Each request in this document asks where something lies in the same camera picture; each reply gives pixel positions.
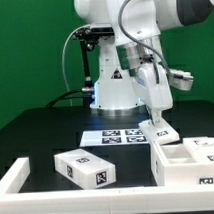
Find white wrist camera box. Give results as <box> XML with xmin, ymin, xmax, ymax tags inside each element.
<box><xmin>169</xmin><ymin>69</ymin><xmax>194</xmax><ymax>90</ymax></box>

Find white door panel with knob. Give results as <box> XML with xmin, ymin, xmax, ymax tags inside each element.
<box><xmin>183</xmin><ymin>136</ymin><xmax>214</xmax><ymax>164</ymax></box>

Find white table border frame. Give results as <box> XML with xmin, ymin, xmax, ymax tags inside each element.
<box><xmin>0</xmin><ymin>158</ymin><xmax>214</xmax><ymax>214</ymax></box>

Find white cabinet top block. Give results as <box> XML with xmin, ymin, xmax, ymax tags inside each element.
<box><xmin>54</xmin><ymin>149</ymin><xmax>117</xmax><ymax>190</ymax></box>

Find grey and black cables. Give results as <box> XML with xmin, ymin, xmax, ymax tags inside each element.
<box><xmin>41</xmin><ymin>24</ymin><xmax>96</xmax><ymax>109</ymax></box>

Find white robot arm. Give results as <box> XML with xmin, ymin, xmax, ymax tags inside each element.
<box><xmin>74</xmin><ymin>0</ymin><xmax>214</xmax><ymax>126</ymax></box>

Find black camera on stand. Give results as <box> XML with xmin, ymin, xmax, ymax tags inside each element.
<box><xmin>73</xmin><ymin>26</ymin><xmax>113</xmax><ymax>105</ymax></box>

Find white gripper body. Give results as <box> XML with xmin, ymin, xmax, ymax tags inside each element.
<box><xmin>132</xmin><ymin>64</ymin><xmax>173</xmax><ymax>111</ymax></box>

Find white cabinet body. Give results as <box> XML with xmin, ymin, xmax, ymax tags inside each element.
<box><xmin>150</xmin><ymin>143</ymin><xmax>214</xmax><ymax>186</ymax></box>

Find white sheet with markers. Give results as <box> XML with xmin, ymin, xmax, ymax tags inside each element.
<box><xmin>80</xmin><ymin>128</ymin><xmax>148</xmax><ymax>147</ymax></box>

